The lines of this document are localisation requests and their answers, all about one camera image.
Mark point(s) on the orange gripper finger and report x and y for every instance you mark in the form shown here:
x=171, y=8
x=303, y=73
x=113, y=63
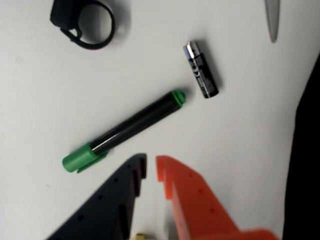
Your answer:
x=197, y=200

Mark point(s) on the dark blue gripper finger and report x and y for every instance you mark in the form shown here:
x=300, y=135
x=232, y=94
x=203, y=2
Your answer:
x=105, y=207

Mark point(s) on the green black marker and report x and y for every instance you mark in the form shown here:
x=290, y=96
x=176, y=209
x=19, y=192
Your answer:
x=130, y=126

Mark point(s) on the black fabric bag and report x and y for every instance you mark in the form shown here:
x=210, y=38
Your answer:
x=307, y=162

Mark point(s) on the black AA battery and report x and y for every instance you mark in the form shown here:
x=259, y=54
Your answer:
x=203, y=72

